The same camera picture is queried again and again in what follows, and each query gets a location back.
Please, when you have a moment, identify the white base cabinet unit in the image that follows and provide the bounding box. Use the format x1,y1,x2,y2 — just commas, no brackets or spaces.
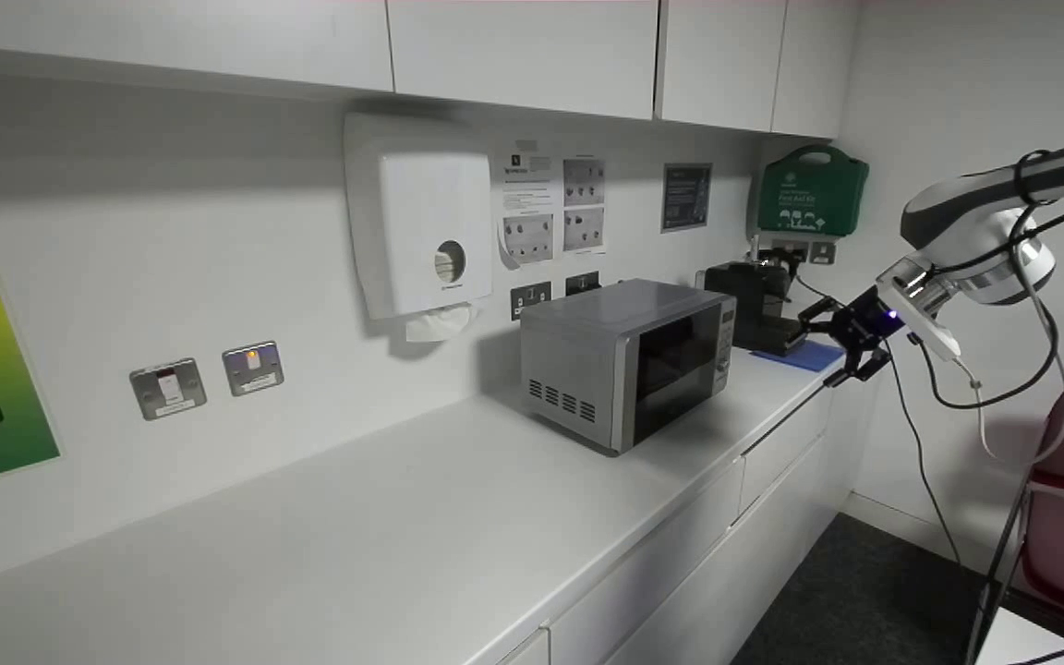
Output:
468,366,882,665

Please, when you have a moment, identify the white wall cabinet door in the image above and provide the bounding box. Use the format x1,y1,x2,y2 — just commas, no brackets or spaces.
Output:
389,0,660,121
653,0,791,132
0,0,395,95
771,0,863,141

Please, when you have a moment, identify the green first aid kit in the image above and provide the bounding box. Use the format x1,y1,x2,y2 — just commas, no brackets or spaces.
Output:
751,141,874,243

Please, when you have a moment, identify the steel wall socket with sticker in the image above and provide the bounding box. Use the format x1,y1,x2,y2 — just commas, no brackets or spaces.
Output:
218,335,288,399

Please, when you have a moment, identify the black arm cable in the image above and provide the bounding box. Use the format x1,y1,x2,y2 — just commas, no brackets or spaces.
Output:
904,143,1064,419

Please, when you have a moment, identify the white instruction poster with header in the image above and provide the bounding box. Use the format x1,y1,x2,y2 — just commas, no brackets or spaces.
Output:
493,143,560,270

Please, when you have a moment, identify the white paper towel dispenser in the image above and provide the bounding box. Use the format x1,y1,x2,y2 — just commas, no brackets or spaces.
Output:
341,110,499,348

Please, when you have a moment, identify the blue mat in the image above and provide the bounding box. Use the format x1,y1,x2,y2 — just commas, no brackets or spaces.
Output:
746,335,848,377

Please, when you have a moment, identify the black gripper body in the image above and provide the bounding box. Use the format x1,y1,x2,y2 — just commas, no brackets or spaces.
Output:
832,292,910,372

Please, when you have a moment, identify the silver microwave oven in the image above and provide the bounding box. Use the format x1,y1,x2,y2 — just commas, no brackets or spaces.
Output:
514,277,743,457

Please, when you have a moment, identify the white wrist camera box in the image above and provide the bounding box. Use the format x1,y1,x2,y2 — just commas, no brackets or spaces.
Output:
881,260,948,327

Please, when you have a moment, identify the dark framed notice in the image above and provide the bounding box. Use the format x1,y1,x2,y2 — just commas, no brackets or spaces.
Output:
659,159,717,236

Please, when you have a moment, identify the white robot mounting platform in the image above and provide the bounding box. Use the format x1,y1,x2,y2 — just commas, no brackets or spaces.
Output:
973,605,1064,665

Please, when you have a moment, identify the black coffee machine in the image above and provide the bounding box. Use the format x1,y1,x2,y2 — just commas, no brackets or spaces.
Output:
701,254,808,362

